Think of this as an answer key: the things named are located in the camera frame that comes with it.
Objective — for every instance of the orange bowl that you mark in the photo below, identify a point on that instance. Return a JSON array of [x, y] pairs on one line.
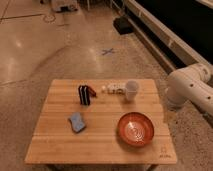
[[135, 129]]

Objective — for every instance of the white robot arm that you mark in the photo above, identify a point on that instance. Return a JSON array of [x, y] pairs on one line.
[[190, 83]]

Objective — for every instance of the white metal rail frame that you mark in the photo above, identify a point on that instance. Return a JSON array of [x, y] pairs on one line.
[[178, 32]]

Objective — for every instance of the wooden folding table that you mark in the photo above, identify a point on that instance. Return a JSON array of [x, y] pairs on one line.
[[55, 142]]

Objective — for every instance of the white plastic bottle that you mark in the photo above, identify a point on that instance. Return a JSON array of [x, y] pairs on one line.
[[113, 88]]

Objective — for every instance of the white equipment box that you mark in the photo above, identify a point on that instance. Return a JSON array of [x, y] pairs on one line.
[[58, 5]]

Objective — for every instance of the white plastic cup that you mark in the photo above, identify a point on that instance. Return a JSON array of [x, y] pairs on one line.
[[131, 90]]

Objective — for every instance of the blue sponge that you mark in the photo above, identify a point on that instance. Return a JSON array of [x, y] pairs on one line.
[[77, 122]]

